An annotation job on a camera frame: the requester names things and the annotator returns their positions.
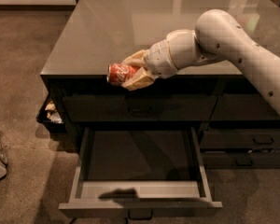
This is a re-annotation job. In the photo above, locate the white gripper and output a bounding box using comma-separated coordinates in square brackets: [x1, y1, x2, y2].
[122, 39, 178, 91]

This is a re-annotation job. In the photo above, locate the red coke can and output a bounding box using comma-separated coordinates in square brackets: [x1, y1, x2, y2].
[106, 63, 139, 86]

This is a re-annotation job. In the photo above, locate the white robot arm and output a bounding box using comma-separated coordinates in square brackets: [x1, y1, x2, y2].
[122, 9, 280, 116]

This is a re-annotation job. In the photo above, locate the dark top left drawer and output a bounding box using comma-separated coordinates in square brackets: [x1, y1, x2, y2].
[63, 95, 217, 122]

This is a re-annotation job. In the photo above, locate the dark drawer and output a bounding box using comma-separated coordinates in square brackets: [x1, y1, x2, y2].
[63, 95, 217, 122]
[200, 129, 280, 149]
[202, 153, 280, 169]
[211, 94, 280, 121]

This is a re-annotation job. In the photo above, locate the dark top right drawer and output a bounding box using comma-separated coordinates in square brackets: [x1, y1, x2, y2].
[211, 94, 280, 121]

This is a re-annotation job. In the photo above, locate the open grey middle drawer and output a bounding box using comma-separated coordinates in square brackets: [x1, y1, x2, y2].
[59, 128, 222, 220]

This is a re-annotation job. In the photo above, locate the dark cabinet with grey counter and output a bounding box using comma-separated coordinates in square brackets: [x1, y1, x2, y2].
[41, 0, 280, 154]

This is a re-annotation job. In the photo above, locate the dark bottom right drawer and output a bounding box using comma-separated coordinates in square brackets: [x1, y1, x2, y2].
[202, 153, 280, 169]

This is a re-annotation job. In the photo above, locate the dark middle right drawer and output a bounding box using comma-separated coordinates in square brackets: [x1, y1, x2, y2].
[200, 129, 280, 149]

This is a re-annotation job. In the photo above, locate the black bin with trash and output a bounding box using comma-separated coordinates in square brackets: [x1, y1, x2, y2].
[36, 95, 66, 133]

